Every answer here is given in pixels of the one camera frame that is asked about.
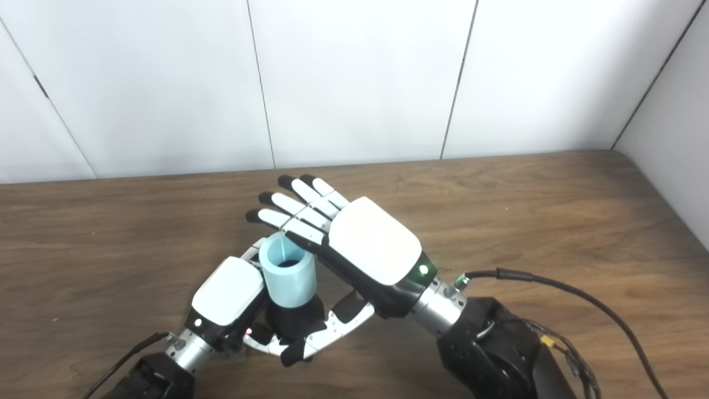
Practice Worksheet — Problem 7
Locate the black flared nozzle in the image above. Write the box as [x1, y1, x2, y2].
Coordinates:
[265, 293, 327, 340]

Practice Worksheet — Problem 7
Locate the light blue cylinder cup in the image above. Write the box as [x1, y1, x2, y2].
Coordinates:
[259, 232, 318, 308]

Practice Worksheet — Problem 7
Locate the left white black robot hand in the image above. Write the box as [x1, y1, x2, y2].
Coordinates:
[184, 237, 302, 361]

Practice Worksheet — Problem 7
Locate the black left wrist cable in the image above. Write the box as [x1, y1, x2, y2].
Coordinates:
[83, 331, 178, 399]

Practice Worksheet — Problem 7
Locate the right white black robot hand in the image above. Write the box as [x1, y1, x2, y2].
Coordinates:
[245, 175, 438, 367]

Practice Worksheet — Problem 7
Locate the thin right arm wire bundle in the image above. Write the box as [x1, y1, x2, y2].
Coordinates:
[521, 319, 602, 399]

